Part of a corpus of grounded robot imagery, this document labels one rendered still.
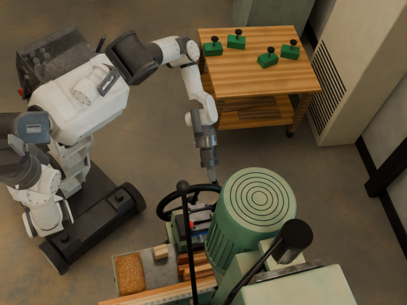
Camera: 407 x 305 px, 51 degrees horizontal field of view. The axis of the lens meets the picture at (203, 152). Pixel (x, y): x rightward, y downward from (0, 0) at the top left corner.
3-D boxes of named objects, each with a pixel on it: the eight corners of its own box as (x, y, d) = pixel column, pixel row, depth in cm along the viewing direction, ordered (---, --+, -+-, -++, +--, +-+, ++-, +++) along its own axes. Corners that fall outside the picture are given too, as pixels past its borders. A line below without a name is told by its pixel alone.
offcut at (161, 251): (165, 247, 150) (165, 242, 147) (168, 256, 148) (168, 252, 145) (152, 251, 149) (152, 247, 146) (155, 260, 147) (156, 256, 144)
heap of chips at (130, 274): (140, 252, 148) (140, 247, 145) (148, 291, 141) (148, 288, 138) (113, 257, 146) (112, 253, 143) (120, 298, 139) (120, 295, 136)
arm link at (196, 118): (197, 139, 178) (193, 112, 178) (220, 134, 173) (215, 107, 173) (183, 140, 168) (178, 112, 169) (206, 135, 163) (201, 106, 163)
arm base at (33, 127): (-5, 156, 126) (-22, 120, 121) (30, 138, 135) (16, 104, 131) (25, 158, 117) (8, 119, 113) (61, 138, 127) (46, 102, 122)
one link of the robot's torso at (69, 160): (40, 163, 200) (34, 119, 159) (71, 143, 208) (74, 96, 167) (60, 188, 198) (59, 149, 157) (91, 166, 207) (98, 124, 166)
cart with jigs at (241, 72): (272, 80, 328) (298, 11, 275) (295, 140, 298) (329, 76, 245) (189, 85, 314) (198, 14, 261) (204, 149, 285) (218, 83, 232)
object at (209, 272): (235, 267, 149) (237, 262, 145) (237, 272, 148) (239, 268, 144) (182, 279, 145) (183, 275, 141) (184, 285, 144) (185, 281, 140)
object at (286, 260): (284, 244, 96) (309, 212, 82) (298, 279, 92) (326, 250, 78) (252, 252, 95) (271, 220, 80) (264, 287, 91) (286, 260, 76)
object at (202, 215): (207, 206, 154) (209, 199, 150) (215, 234, 149) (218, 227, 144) (172, 213, 151) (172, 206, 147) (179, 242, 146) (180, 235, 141)
